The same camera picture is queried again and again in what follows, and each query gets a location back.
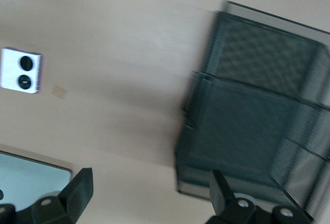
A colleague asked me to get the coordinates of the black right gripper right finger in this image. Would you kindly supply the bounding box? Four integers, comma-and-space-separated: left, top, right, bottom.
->
206, 169, 315, 224

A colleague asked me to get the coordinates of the brown tape patch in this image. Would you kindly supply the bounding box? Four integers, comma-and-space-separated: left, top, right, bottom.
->
52, 85, 68, 98

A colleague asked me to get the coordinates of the lilac flip phone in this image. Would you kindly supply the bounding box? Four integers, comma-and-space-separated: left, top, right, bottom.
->
0, 48, 42, 95

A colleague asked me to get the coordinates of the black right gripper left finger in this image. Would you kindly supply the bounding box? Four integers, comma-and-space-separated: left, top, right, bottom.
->
0, 167, 94, 224

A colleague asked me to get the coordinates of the black mesh desk tray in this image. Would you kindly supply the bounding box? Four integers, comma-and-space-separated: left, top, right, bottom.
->
175, 0, 330, 216

